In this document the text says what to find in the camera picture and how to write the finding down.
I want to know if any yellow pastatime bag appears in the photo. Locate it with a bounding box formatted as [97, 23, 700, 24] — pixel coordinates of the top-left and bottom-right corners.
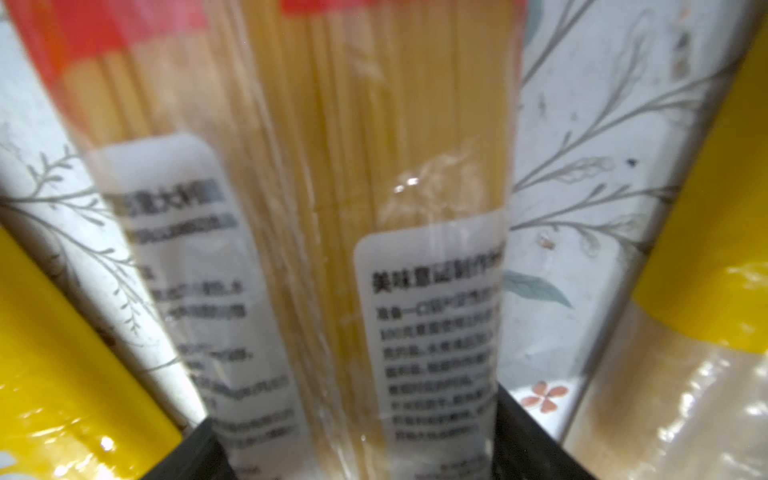
[564, 29, 767, 479]
[1, 231, 182, 479]

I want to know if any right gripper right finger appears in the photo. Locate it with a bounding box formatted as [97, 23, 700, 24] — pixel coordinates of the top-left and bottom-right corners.
[492, 385, 595, 480]

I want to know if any red spaghetti bag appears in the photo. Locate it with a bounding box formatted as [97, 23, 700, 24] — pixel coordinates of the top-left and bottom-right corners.
[5, 1, 526, 479]

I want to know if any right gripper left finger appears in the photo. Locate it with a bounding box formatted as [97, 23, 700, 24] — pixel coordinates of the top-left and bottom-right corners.
[142, 418, 237, 480]

